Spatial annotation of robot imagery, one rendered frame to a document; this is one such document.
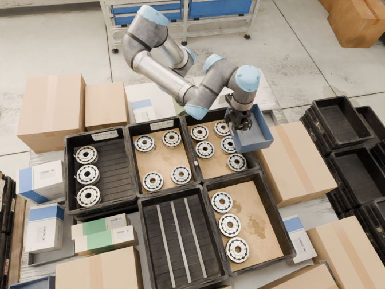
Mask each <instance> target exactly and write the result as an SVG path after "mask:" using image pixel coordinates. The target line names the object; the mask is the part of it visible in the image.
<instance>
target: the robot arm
mask: <svg viewBox="0 0 385 289"><path fill-rule="evenodd" d="M167 25H168V19H167V18H166V17H165V16H164V15H162V14H161V13H159V12H158V11H156V10H155V9H153V8H152V7H150V6H148V5H143V6H142V7H141V8H140V10H139V11H138V12H137V15H136V16H135V18H134V20H133V21H132V23H131V25H130V26H129V28H128V30H127V32H126V34H125V35H124V37H123V40H122V44H121V47H122V52H123V56H124V59H125V61H126V63H127V64H128V66H129V67H130V68H131V69H132V70H133V71H134V72H136V73H137V74H140V75H141V74H143V75H145V76H146V77H147V78H149V79H150V80H152V81H153V82H154V83H156V85H157V87H158V88H159V89H161V91H163V92H165V93H167V94H168V95H170V96H172V97H173V98H174V100H175V101H176V103H178V104H179V105H180V106H185V107H184V111H186V112H187V113H188V114H189V115H191V116H192V117H194V118H195V119H197V120H201V119H202V118H203V117H204V116H205V115H206V114H207V112H208V111H209V109H210V107H211V106H212V105H213V103H214V102H215V100H216V98H217V97H218V95H219V94H220V93H221V91H222V90H223V88H224V87H227V88H228V89H231V90H232V91H233V93H229V94H227V95H225V101H226V102H227V103H228V104H229V105H230V107H231V108H232V110H230V111H229V112H228V113H227V115H226V117H225V122H226V124H227V126H228V128H229V130H230V131H231V133H232V135H233V136H234V130H235V131H236V130H240V132H241V133H242V134H243V132H244V131H246V130H248V128H249V130H250V129H251V126H252V123H253V122H252V120H251V118H250V116H251V113H250V110H251V107H252V105H253V102H254V98H255V97H256V93H257V89H258V87H259V85H260V78H261V74H260V71H259V70H258V69H257V68H256V67H254V66H249V65H244V66H241V67H238V66H236V65H235V64H233V63H231V62H229V61H227V59H225V58H223V57H221V56H219V55H216V54H214V55H211V56H210V57H209V58H208V59H207V60H206V62H205V65H204V67H203V71H204V73H205V74H206V75H205V77H204V78H203V80H202V81H201V83H200V84H199V86H198V87H197V86H196V85H194V84H192V83H191V82H189V81H188V80H186V79H185V76H186V75H187V73H188V72H189V70H190V68H191V67H192V66H193V65H194V62H195V60H196V58H195V56H194V54H193V53H192V52H191V51H190V50H189V49H187V48H186V47H184V46H180V47H179V46H178V45H177V43H176V42H175V41H174V40H173V39H172V38H171V36H170V35H169V34H168V28H167ZM152 48H156V49H157V50H158V51H159V52H160V53H161V54H162V55H163V56H164V57H166V58H167V59H168V63H169V64H168V66H167V67H166V66H165V65H163V64H162V63H160V62H159V61H157V60H156V59H154V58H153V57H152V55H151V53H150V51H151V50H152ZM249 124H251V125H250V126H249Z"/></svg>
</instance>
